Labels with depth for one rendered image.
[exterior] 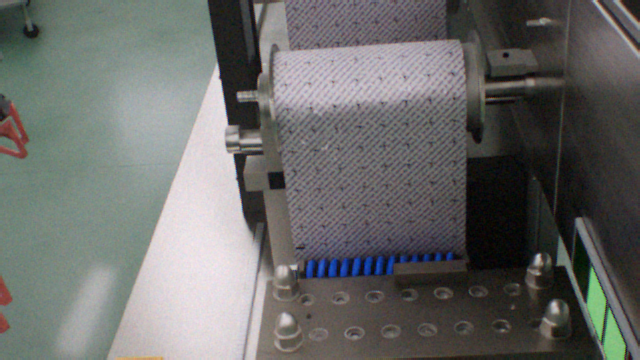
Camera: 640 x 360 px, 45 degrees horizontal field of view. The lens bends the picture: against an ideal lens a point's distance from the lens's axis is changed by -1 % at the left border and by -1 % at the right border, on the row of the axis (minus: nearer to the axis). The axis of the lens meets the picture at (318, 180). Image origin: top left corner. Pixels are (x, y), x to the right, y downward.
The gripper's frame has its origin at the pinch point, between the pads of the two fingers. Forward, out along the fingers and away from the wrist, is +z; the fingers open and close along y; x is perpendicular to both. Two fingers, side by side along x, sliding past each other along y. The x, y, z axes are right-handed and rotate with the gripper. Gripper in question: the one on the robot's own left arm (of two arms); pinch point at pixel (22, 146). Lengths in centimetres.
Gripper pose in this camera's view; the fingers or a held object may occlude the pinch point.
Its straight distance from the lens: 155.2
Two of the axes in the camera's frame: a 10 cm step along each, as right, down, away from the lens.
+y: -2.6, -4.8, 8.4
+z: 5.5, 6.4, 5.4
